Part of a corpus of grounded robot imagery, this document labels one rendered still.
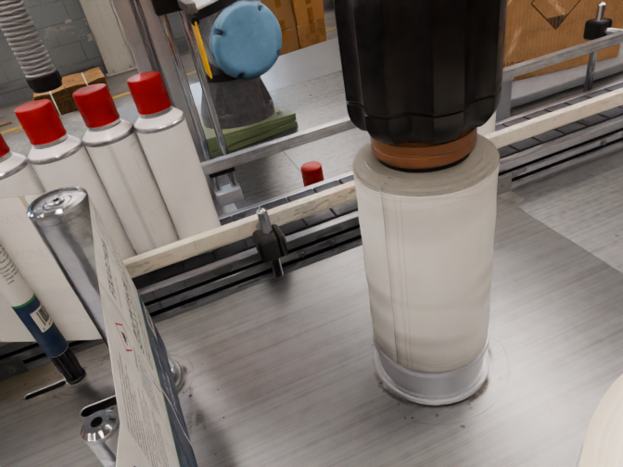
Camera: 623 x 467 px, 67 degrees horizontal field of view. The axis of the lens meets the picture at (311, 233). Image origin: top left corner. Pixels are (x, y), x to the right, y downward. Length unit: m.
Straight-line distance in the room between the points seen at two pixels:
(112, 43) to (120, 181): 5.48
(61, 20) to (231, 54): 5.21
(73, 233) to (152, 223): 0.22
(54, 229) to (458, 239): 0.24
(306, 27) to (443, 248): 4.00
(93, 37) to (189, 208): 5.50
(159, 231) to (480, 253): 0.37
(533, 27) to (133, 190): 0.77
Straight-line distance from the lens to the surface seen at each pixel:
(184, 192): 0.53
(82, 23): 5.98
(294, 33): 4.18
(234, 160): 0.59
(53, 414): 0.48
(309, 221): 0.58
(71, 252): 0.34
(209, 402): 0.42
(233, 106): 0.95
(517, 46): 1.01
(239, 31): 0.79
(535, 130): 0.70
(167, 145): 0.51
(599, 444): 0.21
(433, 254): 0.28
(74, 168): 0.52
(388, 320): 0.33
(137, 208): 0.54
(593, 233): 0.64
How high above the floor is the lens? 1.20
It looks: 35 degrees down
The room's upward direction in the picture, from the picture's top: 12 degrees counter-clockwise
